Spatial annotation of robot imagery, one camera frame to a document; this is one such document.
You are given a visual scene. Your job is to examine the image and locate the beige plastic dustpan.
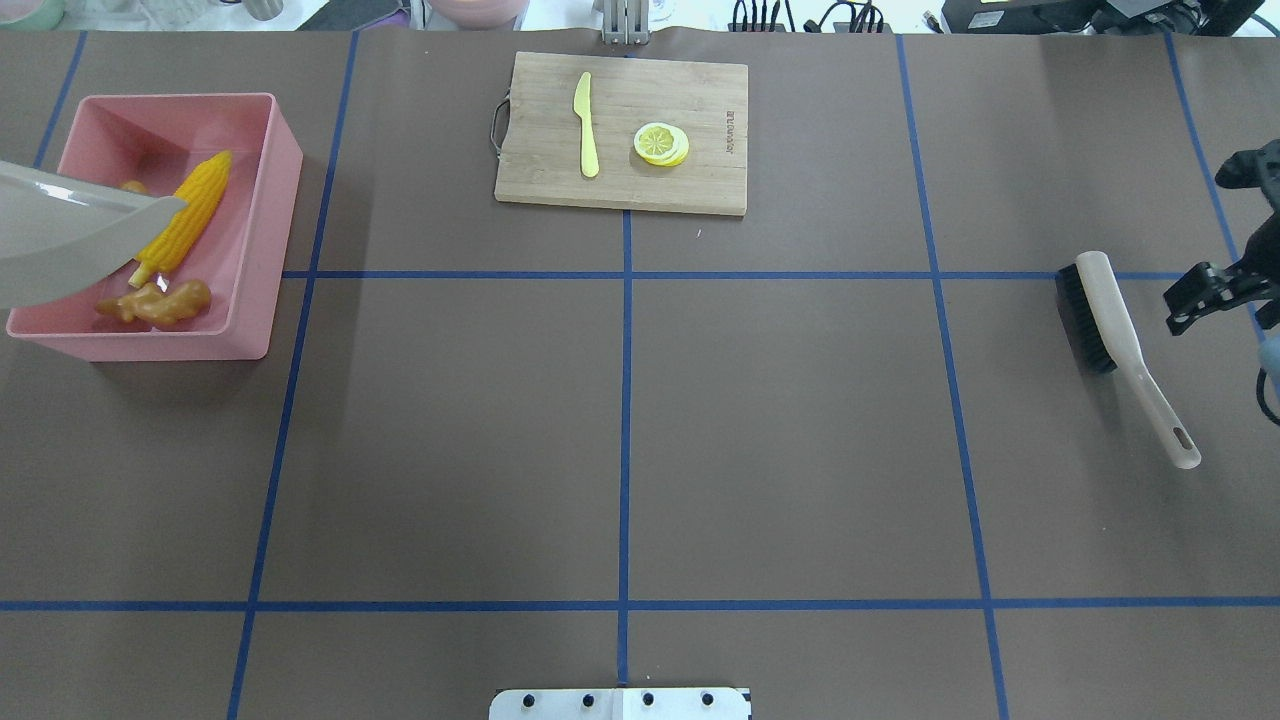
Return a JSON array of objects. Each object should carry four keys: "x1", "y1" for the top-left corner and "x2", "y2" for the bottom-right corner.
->
[{"x1": 1, "y1": 161, "x2": 187, "y2": 307}]

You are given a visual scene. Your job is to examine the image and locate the pink plastic bin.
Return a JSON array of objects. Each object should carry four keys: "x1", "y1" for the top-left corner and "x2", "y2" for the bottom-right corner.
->
[{"x1": 6, "y1": 94, "x2": 303, "y2": 363}]

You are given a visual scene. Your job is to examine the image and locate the tan toy ginger root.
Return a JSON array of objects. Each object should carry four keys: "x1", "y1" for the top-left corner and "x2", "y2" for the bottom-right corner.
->
[{"x1": 93, "y1": 279, "x2": 212, "y2": 328}]

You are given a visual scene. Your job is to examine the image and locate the wooden cutting board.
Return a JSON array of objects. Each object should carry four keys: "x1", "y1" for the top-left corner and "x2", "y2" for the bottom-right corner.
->
[{"x1": 494, "y1": 51, "x2": 750, "y2": 217}]

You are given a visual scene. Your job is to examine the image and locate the yellow plastic knife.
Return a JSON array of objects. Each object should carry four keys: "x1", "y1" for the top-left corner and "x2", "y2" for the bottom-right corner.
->
[{"x1": 572, "y1": 70, "x2": 600, "y2": 179}]

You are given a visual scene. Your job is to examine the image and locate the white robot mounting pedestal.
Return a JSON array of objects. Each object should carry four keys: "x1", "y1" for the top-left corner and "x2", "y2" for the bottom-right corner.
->
[{"x1": 488, "y1": 685, "x2": 753, "y2": 719}]

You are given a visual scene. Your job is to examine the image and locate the yellow toy corn cob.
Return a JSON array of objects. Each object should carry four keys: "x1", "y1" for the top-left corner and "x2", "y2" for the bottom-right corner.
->
[{"x1": 128, "y1": 150, "x2": 233, "y2": 290}]

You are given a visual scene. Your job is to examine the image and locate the yellow lemon slices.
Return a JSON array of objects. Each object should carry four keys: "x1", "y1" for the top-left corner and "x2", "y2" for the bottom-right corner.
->
[{"x1": 632, "y1": 122, "x2": 691, "y2": 167}]

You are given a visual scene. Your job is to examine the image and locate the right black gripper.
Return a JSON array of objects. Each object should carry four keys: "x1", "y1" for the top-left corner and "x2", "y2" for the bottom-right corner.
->
[{"x1": 1164, "y1": 138, "x2": 1279, "y2": 337}]

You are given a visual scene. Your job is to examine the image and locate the pink bowl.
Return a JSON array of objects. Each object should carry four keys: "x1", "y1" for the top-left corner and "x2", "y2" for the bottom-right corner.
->
[{"x1": 426, "y1": 0, "x2": 530, "y2": 29}]

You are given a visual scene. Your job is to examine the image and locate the beige hand brush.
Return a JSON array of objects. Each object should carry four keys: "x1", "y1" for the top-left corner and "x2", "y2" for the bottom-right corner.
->
[{"x1": 1056, "y1": 250, "x2": 1202, "y2": 470}]

